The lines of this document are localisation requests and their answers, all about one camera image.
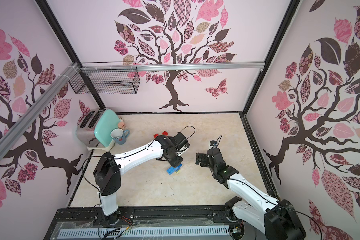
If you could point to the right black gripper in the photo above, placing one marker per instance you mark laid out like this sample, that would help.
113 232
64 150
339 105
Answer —
208 159

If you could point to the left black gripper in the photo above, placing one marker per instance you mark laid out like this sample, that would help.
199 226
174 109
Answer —
176 162

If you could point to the blue long lego brick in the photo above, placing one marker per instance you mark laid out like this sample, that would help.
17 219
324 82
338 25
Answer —
171 170

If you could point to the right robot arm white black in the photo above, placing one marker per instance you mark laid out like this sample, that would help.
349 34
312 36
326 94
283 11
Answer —
277 220

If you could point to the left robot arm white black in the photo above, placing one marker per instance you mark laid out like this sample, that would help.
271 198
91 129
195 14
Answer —
110 168

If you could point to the blue floral mug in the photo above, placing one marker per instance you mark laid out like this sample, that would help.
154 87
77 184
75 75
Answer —
120 136

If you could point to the pink patterned small jar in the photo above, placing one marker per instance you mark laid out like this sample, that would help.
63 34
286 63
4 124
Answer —
121 125

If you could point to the mint green toaster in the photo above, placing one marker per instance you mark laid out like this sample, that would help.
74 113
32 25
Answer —
94 129

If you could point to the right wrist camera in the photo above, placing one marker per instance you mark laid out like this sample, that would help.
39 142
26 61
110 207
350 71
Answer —
214 144

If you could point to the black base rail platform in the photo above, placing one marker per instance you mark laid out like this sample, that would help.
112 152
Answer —
162 216

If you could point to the white slotted cable duct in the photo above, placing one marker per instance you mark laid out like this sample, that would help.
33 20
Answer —
143 233

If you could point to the black wire basket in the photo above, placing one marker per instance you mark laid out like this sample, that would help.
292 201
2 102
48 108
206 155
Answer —
106 78

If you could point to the aluminium frame rail back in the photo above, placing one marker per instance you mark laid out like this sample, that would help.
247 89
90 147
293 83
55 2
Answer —
177 67

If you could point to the aluminium frame rail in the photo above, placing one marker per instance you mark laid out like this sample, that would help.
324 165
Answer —
15 132
177 67

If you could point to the aluminium frame rail left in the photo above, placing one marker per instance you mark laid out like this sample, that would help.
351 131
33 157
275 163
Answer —
15 132

